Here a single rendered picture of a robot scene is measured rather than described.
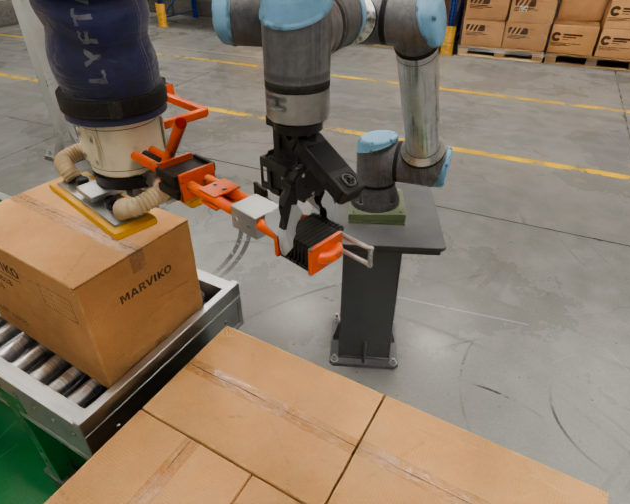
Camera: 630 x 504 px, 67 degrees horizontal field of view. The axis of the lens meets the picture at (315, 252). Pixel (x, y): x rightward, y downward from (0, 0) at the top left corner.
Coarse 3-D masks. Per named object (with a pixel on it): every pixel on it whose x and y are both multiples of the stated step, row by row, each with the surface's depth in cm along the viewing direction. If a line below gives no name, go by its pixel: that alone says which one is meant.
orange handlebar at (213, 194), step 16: (176, 96) 136; (192, 112) 125; (208, 112) 130; (144, 160) 102; (208, 176) 95; (192, 192) 92; (208, 192) 88; (224, 192) 88; (240, 192) 89; (224, 208) 86; (256, 224) 81; (320, 256) 73; (336, 256) 74
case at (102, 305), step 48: (48, 192) 160; (0, 240) 137; (48, 240) 137; (96, 240) 137; (144, 240) 137; (0, 288) 152; (48, 288) 128; (96, 288) 125; (144, 288) 140; (192, 288) 159; (48, 336) 149; (96, 336) 130; (144, 336) 146
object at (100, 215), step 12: (60, 180) 120; (84, 180) 113; (60, 192) 115; (72, 192) 113; (72, 204) 111; (84, 204) 110; (96, 204) 109; (108, 204) 106; (96, 216) 105; (108, 216) 104; (144, 216) 105; (108, 228) 102; (120, 228) 101; (132, 228) 102; (144, 228) 104
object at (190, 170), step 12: (180, 156) 98; (156, 168) 94; (168, 168) 96; (180, 168) 96; (192, 168) 96; (204, 168) 94; (168, 180) 93; (180, 180) 91; (192, 180) 93; (168, 192) 95; (180, 192) 93
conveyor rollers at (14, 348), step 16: (0, 320) 169; (0, 336) 162; (0, 352) 155; (16, 352) 158; (32, 352) 155; (48, 352) 158; (48, 368) 150; (64, 384) 145; (96, 384) 145; (80, 400) 141
